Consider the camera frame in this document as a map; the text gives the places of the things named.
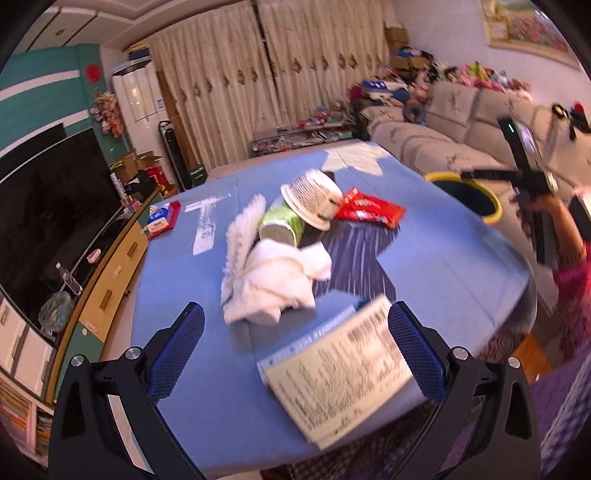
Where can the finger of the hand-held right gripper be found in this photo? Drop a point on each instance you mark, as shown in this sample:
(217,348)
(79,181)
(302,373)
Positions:
(489,175)
(519,201)

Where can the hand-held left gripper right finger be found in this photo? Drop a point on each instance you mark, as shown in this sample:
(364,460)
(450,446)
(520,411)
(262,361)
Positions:
(415,350)

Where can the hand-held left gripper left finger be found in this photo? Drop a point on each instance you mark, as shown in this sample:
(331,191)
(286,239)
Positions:
(178,355)

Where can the yellow rimmed dark bin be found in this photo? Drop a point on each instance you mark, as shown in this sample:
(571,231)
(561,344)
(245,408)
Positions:
(466,196)

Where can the printed paper carton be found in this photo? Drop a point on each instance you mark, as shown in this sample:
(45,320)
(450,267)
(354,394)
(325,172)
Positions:
(337,374)

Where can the red snack packet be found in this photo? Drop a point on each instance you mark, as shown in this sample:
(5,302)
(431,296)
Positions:
(369,210)

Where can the green white drink bottle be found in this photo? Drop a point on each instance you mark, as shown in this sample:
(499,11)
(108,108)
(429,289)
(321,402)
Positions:
(284,221)

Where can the person's right forearm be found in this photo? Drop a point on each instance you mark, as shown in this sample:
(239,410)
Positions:
(570,235)

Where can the person's right hand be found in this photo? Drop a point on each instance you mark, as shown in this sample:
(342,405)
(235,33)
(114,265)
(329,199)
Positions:
(545,203)

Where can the yellow black toy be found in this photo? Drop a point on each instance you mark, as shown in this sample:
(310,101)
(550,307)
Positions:
(560,110)

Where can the beige sofa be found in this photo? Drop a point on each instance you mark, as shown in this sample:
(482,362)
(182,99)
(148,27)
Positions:
(461,110)

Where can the blue printed tablecloth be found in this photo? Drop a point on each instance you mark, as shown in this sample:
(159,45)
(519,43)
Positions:
(221,415)

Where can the pile of plush toys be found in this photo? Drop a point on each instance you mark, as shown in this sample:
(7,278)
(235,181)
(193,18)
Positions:
(480,76)

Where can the grey neck pillow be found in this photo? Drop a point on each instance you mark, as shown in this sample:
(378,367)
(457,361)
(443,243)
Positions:
(414,110)

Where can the yellow drawer tv cabinet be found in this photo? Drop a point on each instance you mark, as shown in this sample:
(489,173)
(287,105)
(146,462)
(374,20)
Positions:
(115,277)

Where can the person's pink patterned clothing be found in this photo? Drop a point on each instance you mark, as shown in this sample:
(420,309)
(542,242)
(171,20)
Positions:
(572,304)

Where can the white towel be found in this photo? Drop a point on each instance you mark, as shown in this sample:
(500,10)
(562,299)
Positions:
(272,281)

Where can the framed flower painting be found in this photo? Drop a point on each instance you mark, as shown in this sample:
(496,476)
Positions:
(526,23)

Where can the small pink dish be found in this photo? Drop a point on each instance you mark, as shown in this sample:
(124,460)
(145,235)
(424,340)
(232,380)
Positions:
(94,255)

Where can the clear water bottle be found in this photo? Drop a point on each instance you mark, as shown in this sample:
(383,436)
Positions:
(69,279)

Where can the red blue wipes packet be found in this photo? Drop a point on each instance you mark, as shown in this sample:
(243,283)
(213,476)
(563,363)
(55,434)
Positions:
(161,220)

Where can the blue white bag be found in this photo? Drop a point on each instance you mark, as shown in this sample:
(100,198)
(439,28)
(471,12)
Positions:
(381,90)

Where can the white ribbed cloth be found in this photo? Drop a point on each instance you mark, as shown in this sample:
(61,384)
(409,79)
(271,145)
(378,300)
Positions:
(242,230)

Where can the white shelf cabinet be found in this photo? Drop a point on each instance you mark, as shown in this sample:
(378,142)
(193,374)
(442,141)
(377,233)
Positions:
(27,350)

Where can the stack of cardboard boxes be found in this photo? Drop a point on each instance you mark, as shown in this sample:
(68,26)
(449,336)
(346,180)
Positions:
(401,46)

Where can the purple checkered cloth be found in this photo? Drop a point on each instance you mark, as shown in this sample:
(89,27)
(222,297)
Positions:
(563,415)

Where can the red box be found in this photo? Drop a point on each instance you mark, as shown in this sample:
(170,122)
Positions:
(158,177)

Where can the cluttered glass coffee table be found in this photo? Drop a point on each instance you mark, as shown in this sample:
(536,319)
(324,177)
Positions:
(300,138)

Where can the black television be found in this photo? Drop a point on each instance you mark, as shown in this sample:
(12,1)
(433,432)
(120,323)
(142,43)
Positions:
(41,217)

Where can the open cardboard box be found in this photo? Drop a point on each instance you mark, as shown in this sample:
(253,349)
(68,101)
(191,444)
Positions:
(136,164)

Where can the beige patterned curtain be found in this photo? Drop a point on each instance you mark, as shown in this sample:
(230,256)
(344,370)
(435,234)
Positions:
(212,92)
(323,60)

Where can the black metal stand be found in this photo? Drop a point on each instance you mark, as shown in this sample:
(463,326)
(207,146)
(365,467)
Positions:
(173,152)

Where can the hanging flower decoration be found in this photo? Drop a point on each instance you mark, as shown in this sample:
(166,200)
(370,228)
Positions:
(107,113)

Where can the blue flat box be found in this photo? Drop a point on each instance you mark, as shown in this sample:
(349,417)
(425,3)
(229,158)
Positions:
(138,53)

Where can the red round wall ornament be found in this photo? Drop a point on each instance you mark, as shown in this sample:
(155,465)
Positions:
(93,73)

